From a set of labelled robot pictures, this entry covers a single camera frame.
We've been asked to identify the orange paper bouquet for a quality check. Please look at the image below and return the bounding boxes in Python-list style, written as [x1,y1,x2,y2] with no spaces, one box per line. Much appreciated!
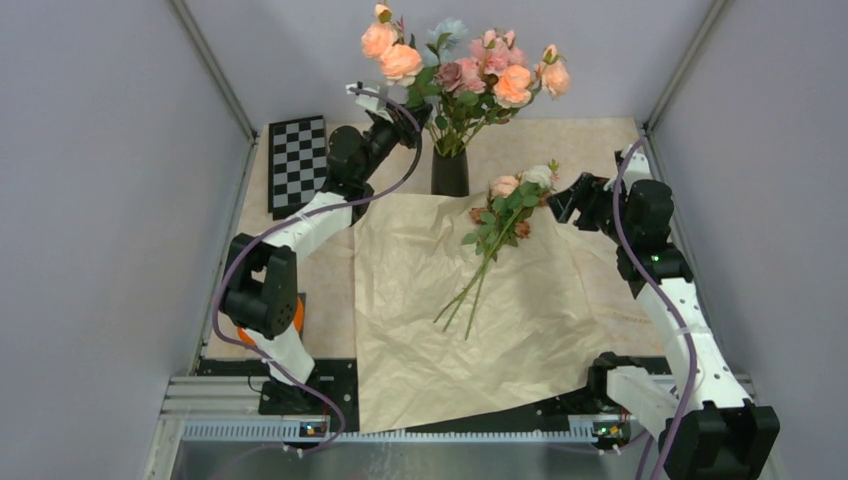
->
[352,190,664,433]

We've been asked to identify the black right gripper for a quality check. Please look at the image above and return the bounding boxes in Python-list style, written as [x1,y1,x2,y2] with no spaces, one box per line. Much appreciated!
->
[547,172,636,246]

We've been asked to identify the black grey chessboard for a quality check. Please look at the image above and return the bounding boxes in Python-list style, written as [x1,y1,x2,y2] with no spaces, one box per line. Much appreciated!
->
[268,116,328,220]

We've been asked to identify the aluminium front frame rail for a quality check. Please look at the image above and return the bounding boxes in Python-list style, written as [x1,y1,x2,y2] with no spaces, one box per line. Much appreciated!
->
[142,374,790,480]

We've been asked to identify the pink orange blue flowers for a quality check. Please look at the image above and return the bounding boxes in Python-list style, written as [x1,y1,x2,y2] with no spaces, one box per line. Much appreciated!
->
[420,18,571,154]

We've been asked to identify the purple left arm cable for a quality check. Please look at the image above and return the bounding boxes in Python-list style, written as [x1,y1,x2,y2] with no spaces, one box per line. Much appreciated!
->
[210,82,424,458]

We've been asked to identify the aluminium frame rail right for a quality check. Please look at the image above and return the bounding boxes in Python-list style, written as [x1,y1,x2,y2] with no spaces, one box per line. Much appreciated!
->
[642,0,734,137]

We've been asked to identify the aluminium frame rail left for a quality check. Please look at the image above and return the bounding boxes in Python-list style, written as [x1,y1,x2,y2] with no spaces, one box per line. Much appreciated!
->
[167,0,257,143]

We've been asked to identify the aluminium frame rail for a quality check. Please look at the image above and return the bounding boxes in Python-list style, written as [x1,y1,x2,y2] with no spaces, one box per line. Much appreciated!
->
[142,374,790,480]
[167,0,257,143]
[642,0,734,137]

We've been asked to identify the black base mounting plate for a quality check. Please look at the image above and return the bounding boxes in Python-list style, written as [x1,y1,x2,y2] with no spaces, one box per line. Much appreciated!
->
[195,356,725,435]

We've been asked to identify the black cylindrical vase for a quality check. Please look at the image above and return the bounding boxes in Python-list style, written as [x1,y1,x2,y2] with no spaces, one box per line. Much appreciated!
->
[430,147,470,197]

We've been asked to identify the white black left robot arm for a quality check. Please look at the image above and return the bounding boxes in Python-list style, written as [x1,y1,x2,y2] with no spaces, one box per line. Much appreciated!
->
[211,82,433,414]

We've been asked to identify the orange curved toy track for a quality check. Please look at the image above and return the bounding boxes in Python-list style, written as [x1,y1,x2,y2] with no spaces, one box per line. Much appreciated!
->
[237,294,306,346]

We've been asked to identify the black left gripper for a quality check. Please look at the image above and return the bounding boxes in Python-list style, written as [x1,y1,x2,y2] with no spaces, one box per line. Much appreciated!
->
[357,101,433,182]

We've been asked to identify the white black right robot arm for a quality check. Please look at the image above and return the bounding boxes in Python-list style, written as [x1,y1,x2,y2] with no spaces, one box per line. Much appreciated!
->
[549,143,780,479]

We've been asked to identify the small pink flower bunch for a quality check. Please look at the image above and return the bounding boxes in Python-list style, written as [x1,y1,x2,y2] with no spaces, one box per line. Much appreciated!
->
[434,159,560,336]

